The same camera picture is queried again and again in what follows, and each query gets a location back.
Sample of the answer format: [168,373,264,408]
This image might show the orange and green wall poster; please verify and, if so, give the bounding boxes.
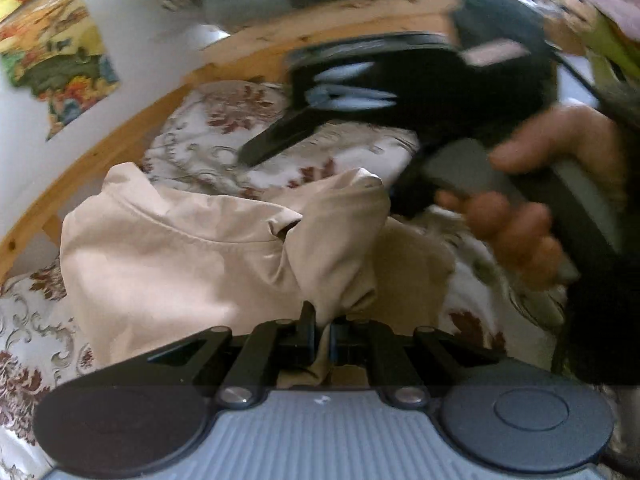
[0,0,122,142]

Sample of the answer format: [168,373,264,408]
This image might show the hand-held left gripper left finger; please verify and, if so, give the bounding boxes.
[145,302,319,407]

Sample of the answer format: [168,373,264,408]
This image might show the black cable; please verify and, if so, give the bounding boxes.
[549,42,603,98]

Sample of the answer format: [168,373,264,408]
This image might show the floral bed sheet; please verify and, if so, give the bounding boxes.
[0,80,571,480]

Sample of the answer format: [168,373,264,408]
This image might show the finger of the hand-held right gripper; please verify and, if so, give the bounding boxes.
[239,108,331,167]

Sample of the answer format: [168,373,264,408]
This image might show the beige zip hoodie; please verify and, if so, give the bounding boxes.
[59,162,457,389]

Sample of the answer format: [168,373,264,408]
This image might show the pink and green cloths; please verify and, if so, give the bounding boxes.
[517,0,640,86]

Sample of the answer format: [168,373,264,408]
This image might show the person's right hand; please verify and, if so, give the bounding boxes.
[434,106,627,292]

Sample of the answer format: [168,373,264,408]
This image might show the wooden bed frame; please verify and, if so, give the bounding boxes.
[0,0,501,282]

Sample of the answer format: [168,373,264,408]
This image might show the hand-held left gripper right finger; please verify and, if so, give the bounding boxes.
[330,321,507,407]

